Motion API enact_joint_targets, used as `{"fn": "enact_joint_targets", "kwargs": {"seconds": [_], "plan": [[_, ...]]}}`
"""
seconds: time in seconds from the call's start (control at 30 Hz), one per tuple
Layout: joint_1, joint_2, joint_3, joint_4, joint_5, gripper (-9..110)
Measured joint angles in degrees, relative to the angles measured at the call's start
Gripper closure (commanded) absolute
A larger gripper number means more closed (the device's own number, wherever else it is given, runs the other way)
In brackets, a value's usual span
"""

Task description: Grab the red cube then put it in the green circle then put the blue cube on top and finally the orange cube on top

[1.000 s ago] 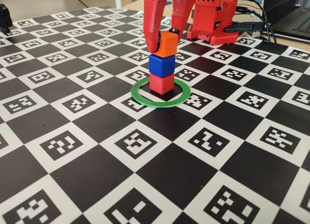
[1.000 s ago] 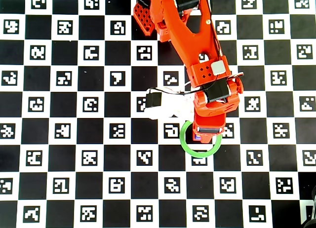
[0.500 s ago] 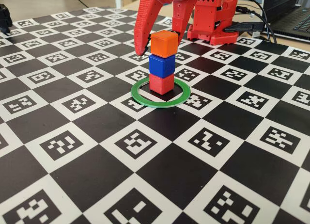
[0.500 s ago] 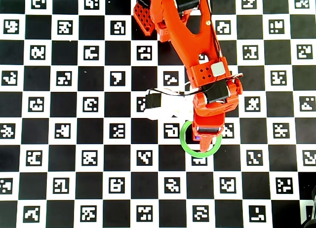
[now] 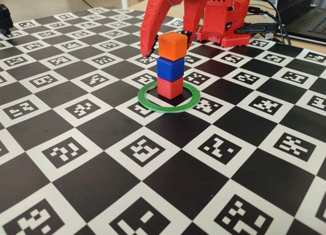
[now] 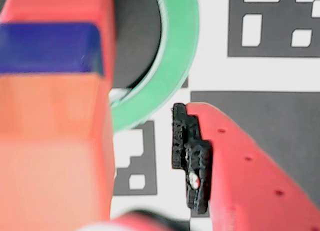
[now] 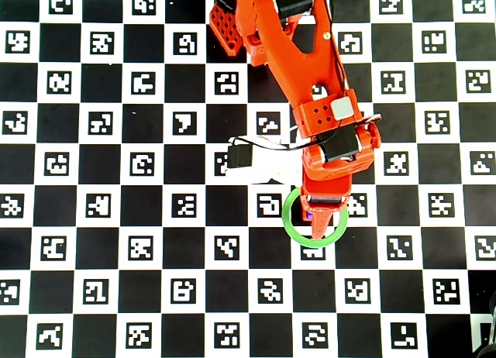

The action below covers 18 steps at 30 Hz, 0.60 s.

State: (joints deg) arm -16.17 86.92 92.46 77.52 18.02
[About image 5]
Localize orange cube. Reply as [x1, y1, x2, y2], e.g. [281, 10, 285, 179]
[158, 31, 188, 62]

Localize blue cube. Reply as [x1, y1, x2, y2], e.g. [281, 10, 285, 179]
[156, 56, 185, 82]

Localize red cube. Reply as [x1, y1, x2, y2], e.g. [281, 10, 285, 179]
[156, 76, 184, 100]

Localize black power plug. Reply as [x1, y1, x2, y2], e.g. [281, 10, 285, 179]
[235, 23, 279, 35]

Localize dark laptop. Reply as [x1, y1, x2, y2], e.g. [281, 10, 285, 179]
[276, 0, 326, 44]

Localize black white marker mat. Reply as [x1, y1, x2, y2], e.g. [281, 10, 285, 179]
[0, 6, 326, 235]

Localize black clamp device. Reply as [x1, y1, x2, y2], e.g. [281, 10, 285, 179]
[0, 4, 14, 38]

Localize black usb plug cable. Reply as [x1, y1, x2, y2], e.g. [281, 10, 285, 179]
[248, 6, 285, 43]

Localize green ring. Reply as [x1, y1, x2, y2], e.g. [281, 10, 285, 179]
[137, 79, 201, 114]

